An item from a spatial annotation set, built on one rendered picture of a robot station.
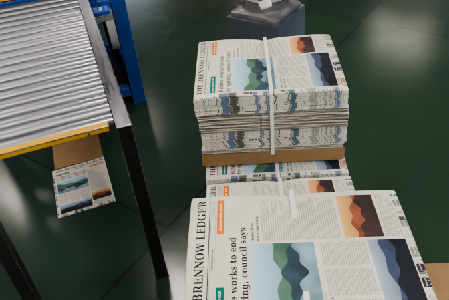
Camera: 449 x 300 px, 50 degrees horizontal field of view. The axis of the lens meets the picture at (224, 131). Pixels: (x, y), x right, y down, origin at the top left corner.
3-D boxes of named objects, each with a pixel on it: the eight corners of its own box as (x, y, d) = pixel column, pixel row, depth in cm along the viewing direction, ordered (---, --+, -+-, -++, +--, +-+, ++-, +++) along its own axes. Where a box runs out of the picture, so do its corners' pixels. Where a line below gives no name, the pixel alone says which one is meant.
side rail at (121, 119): (139, 152, 161) (133, 123, 154) (123, 157, 160) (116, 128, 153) (89, 7, 263) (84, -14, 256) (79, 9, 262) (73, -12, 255)
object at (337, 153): (327, 98, 150) (328, 87, 148) (344, 159, 128) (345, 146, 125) (275, 101, 151) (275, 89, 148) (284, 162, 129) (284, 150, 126)
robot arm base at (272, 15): (247, -6, 178) (246, -20, 175) (302, 5, 168) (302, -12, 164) (220, 14, 167) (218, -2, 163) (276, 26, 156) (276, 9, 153)
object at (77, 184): (115, 202, 240) (115, 200, 240) (57, 219, 234) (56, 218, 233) (105, 158, 268) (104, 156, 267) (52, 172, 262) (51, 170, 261)
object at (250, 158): (256, 102, 152) (256, 91, 149) (261, 164, 129) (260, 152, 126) (206, 105, 152) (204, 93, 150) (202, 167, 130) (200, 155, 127)
